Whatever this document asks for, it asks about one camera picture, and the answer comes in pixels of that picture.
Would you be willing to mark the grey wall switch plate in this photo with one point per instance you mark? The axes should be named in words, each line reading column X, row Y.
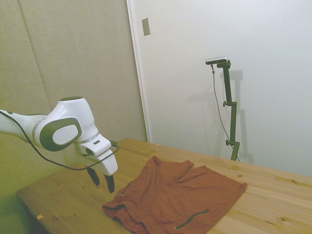
column 146, row 26

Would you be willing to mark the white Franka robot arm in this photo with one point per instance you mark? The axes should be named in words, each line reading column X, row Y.
column 70, row 112

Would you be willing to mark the white door frame trim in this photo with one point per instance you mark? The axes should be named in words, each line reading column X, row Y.
column 137, row 61

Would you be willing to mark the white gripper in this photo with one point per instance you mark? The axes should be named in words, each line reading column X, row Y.
column 108, row 164

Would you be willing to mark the dark green camera stand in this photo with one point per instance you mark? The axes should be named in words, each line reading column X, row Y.
column 233, row 122

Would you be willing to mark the grey camera on stand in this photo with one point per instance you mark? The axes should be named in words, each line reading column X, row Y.
column 217, row 60

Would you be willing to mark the rust orange shorts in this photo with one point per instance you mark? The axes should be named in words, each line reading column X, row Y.
column 170, row 195

